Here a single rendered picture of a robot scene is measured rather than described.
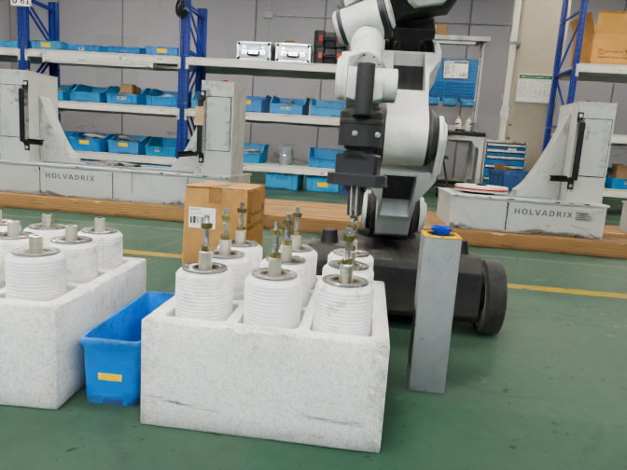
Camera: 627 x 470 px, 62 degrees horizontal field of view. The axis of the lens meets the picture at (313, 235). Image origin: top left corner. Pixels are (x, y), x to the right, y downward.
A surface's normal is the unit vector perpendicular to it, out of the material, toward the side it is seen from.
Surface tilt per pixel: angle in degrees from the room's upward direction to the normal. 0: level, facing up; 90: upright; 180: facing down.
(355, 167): 90
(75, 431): 0
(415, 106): 40
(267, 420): 90
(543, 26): 90
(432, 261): 90
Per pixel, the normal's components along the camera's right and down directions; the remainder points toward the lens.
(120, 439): 0.07, -0.98
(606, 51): -0.07, 0.17
